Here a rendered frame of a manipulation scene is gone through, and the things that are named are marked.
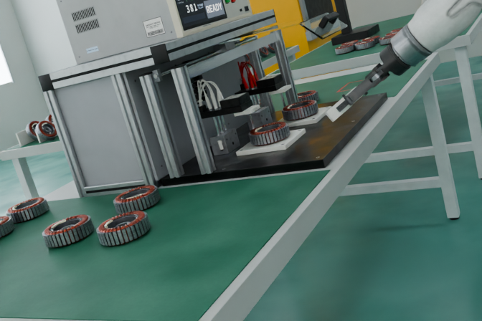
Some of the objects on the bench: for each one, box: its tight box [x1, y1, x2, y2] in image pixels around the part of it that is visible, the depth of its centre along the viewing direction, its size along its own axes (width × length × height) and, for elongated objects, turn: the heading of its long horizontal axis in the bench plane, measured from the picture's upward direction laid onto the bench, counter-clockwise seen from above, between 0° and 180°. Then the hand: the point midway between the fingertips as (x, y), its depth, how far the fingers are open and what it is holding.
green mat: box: [0, 170, 331, 321], centre depth 132 cm, size 94×61×1 cm, turn 113°
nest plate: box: [236, 128, 306, 156], centre depth 165 cm, size 15×15×1 cm
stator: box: [248, 122, 290, 146], centre depth 164 cm, size 11×11×4 cm
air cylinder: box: [209, 128, 240, 155], centre depth 172 cm, size 5×8×6 cm
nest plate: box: [278, 106, 331, 128], centre depth 185 cm, size 15×15×1 cm
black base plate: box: [161, 92, 388, 186], centre depth 176 cm, size 47×64×2 cm
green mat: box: [255, 59, 427, 112], centre depth 242 cm, size 94×61×1 cm, turn 113°
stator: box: [96, 211, 151, 246], centre depth 128 cm, size 11×11×4 cm
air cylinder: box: [246, 106, 273, 130], centre depth 192 cm, size 5×8×6 cm
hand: (341, 106), depth 153 cm, fingers open, 9 cm apart
